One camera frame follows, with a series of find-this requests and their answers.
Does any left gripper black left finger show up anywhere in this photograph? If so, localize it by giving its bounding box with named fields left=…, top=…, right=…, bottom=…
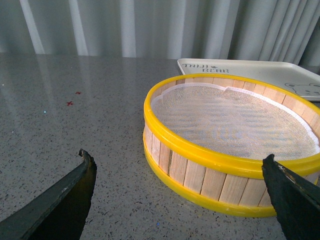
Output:
left=0, top=149, right=97, bottom=240

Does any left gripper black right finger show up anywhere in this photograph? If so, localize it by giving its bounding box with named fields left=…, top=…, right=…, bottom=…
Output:
left=261, top=154, right=320, bottom=240

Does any white bear-print tray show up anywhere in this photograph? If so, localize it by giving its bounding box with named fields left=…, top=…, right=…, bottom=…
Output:
left=177, top=58, right=320, bottom=102

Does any white mesh steamer cloth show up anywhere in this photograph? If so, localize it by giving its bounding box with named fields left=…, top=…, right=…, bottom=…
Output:
left=151, top=82, right=320, bottom=161

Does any yellow-rimmed wooden steamer basket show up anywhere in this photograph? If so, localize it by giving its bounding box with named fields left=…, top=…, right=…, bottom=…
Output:
left=143, top=73, right=320, bottom=217

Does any grey pleated curtain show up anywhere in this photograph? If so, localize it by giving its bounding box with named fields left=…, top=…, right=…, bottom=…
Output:
left=0, top=0, right=320, bottom=66

